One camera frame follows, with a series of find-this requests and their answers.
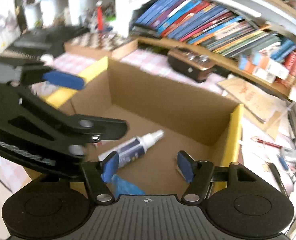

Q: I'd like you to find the blue bag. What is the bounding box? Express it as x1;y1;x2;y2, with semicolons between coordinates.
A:
111;174;145;198

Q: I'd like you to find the black wooden pen holder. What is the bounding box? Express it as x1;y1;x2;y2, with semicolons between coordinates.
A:
167;47;216;83

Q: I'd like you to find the eyeglass cleaner spray bottle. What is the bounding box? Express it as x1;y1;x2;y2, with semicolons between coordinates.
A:
98;129;164;168

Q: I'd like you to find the red tassel ornament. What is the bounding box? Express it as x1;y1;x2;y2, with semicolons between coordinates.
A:
96;0;104;32

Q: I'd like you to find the black Yamaha keyboard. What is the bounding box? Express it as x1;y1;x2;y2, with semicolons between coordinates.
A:
2;25;89;59

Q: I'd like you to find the row of colourful books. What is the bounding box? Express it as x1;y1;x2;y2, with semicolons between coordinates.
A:
130;0;296;87

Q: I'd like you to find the yellow cardboard box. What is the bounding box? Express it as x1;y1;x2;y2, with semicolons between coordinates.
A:
44;57;243;196

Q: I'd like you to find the wooden chessboard box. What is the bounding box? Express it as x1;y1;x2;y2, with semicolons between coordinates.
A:
64;32;138;60

